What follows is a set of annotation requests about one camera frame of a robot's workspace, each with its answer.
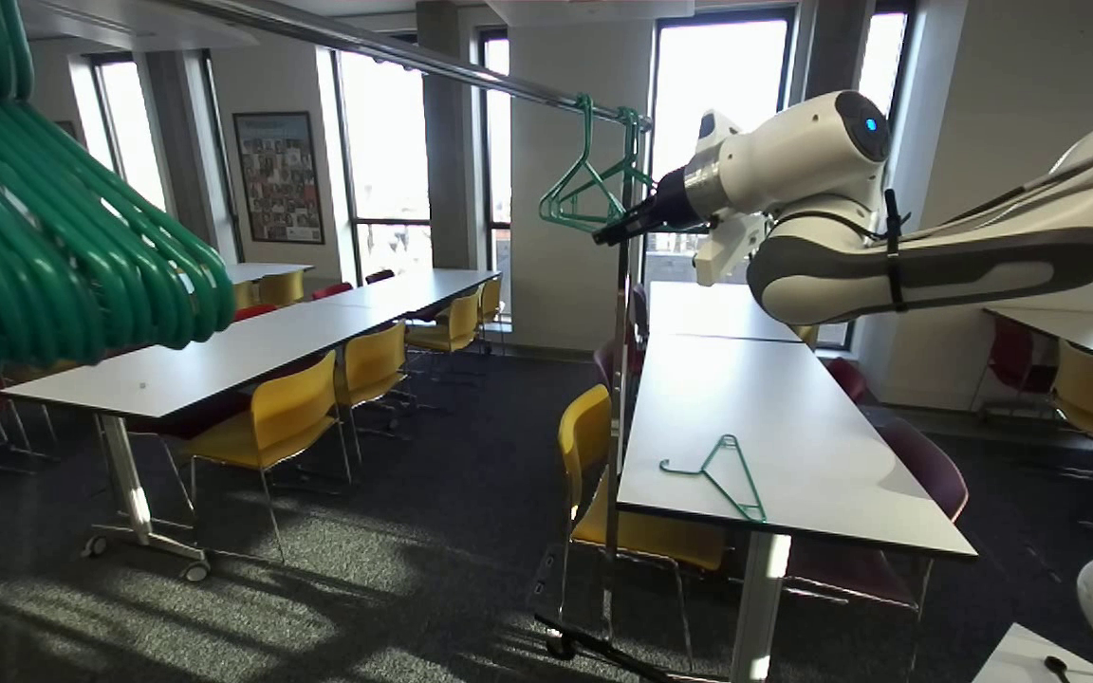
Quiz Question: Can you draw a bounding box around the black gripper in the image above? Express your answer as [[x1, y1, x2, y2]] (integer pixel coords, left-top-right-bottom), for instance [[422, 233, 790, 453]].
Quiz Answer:
[[592, 168, 706, 249]]

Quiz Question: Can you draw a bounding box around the white robot base platform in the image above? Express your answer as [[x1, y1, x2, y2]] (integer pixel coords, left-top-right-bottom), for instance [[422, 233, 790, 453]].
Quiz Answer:
[[969, 620, 1093, 683]]

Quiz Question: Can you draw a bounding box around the metal rack upright pole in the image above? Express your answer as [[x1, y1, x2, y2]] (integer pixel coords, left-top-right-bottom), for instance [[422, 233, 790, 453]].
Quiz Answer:
[[606, 111, 651, 659]]

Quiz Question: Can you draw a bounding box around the black rack base bar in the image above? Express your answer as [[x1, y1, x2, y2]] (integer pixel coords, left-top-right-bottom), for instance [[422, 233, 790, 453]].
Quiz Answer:
[[539, 620, 701, 683]]

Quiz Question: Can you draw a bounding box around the bundle of green coat hangers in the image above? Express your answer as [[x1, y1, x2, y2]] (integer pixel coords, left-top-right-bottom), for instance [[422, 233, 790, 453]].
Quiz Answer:
[[0, 0, 244, 400]]

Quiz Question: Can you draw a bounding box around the tall window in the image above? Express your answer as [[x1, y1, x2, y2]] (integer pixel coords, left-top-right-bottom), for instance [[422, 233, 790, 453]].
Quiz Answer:
[[649, 13, 796, 290], [331, 44, 435, 286], [479, 34, 515, 318], [858, 13, 916, 116], [88, 54, 173, 220]]

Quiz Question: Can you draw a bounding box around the maroon chair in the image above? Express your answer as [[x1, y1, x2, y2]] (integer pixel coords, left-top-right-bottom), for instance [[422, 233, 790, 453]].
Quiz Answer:
[[982, 315, 1057, 410], [785, 415, 976, 638], [820, 354, 880, 410]]

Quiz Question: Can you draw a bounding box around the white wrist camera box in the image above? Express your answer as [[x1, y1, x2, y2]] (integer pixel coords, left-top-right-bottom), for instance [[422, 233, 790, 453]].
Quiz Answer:
[[692, 111, 742, 156]]

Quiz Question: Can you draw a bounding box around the metal rack rail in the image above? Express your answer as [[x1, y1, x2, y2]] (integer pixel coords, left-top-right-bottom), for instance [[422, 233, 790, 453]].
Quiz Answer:
[[177, 0, 651, 128]]

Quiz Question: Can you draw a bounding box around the large framed wall picture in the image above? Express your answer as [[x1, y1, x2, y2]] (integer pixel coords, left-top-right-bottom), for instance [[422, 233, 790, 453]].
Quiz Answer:
[[230, 111, 326, 245]]

